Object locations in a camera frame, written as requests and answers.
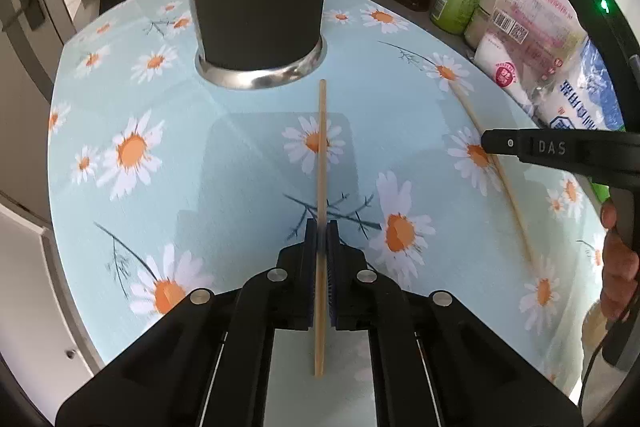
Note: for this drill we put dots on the blue white salt bag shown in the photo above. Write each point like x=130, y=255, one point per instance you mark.
x=582, y=96

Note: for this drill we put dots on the daisy print blue mat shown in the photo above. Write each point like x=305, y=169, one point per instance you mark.
x=180, y=211

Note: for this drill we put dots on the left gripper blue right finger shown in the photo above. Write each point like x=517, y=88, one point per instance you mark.
x=333, y=266

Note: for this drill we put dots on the person's right hand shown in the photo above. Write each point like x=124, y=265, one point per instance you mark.
x=620, y=267

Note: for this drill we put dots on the clear pink sugar bag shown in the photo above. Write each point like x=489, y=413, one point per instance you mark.
x=526, y=43

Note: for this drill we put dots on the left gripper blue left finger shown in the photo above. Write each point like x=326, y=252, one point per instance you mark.
x=310, y=262

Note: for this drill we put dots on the grey door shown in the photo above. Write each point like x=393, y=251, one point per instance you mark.
x=29, y=62

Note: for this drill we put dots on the wooden chopstick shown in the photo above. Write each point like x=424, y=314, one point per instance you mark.
x=495, y=162
x=321, y=293

